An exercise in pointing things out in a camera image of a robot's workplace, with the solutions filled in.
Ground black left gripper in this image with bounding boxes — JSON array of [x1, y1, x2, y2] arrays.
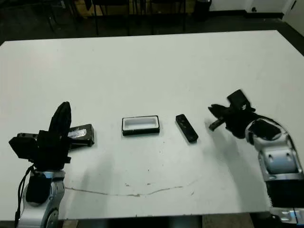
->
[[33, 101, 72, 170]]

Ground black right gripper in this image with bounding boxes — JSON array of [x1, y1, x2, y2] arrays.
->
[[208, 104, 258, 138]]

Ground black slim camera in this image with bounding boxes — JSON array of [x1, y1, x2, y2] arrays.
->
[[175, 114, 199, 143]]

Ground black box with white insert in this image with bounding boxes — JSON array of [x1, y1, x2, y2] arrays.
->
[[122, 115, 161, 136]]

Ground black metal furniture legs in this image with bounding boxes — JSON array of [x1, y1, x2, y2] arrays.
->
[[46, 0, 79, 31]]

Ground black waste bin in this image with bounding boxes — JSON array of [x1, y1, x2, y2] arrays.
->
[[194, 0, 212, 21]]

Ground black right wrist camera housing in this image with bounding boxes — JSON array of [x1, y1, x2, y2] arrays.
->
[[227, 89, 256, 112]]

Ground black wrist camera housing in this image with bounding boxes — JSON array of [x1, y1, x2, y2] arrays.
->
[[227, 89, 256, 112], [9, 133, 40, 159]]

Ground black left wrist camera housing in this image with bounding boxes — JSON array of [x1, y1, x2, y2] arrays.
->
[[9, 133, 40, 159]]

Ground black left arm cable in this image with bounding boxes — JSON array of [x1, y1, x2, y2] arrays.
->
[[14, 166, 34, 221]]

